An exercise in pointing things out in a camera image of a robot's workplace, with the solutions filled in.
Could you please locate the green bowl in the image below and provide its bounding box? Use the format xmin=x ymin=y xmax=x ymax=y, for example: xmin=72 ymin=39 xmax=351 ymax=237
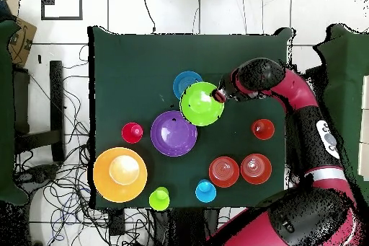
xmin=179 ymin=81 xmax=225 ymax=127

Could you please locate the blue bowl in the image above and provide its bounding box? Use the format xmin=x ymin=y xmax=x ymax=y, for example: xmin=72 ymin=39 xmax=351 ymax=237
xmin=172 ymin=70 xmax=204 ymax=100

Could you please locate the orange cup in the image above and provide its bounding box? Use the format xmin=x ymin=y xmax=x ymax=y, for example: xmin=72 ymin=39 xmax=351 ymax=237
xmin=251 ymin=118 xmax=275 ymax=141

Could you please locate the purple bowl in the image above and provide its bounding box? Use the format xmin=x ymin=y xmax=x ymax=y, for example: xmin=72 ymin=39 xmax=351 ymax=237
xmin=150 ymin=110 xmax=199 ymax=158

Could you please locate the lime green cup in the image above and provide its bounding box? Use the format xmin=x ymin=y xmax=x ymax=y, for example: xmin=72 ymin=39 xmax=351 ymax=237
xmin=148 ymin=186 xmax=171 ymax=211

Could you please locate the orange bowl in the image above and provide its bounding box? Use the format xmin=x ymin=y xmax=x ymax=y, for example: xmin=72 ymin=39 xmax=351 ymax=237
xmin=240 ymin=153 xmax=272 ymax=185
xmin=208 ymin=156 xmax=241 ymax=188

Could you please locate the dark green tablecloth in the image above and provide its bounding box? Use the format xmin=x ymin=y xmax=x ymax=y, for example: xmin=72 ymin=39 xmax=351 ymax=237
xmin=87 ymin=25 xmax=295 ymax=210

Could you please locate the red cup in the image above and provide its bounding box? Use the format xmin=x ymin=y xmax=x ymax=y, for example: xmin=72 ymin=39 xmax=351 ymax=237
xmin=121 ymin=122 xmax=144 ymax=144

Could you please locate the blue cup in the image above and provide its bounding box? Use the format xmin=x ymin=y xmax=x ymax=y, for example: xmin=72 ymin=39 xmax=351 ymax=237
xmin=195 ymin=179 xmax=218 ymax=203

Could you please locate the black metal stand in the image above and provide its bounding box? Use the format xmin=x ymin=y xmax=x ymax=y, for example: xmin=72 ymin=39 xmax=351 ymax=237
xmin=12 ymin=60 xmax=66 ymax=163
xmin=288 ymin=63 xmax=328 ymax=97

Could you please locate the green cloth covered table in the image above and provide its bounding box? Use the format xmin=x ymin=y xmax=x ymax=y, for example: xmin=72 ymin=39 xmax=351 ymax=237
xmin=314 ymin=23 xmax=369 ymax=206
xmin=0 ymin=19 xmax=30 ymax=206

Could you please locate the large yellow bowl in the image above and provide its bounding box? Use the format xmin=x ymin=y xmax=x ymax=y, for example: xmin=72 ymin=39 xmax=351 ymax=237
xmin=92 ymin=146 xmax=148 ymax=203

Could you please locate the white box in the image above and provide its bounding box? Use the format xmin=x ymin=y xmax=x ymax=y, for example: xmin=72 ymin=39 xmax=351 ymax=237
xmin=357 ymin=142 xmax=369 ymax=182
xmin=361 ymin=74 xmax=369 ymax=110

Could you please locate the black chair base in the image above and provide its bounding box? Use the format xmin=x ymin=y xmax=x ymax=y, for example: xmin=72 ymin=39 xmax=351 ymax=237
xmin=14 ymin=163 xmax=60 ymax=189

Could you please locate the cardboard box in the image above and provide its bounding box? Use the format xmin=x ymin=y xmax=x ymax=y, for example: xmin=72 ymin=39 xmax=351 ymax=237
xmin=6 ymin=16 xmax=37 ymax=69

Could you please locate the black floor cable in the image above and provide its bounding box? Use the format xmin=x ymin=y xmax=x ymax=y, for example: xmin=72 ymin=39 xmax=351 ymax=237
xmin=140 ymin=0 xmax=157 ymax=34

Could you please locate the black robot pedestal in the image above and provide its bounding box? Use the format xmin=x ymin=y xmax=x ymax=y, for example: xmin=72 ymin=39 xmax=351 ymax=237
xmin=152 ymin=207 xmax=220 ymax=246

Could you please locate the tangle of cables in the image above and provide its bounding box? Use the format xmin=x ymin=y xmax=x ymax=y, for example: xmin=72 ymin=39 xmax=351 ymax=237
xmin=14 ymin=45 xmax=154 ymax=246

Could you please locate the black square frame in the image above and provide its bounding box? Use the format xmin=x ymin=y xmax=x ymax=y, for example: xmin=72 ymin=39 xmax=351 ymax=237
xmin=40 ymin=0 xmax=84 ymax=21

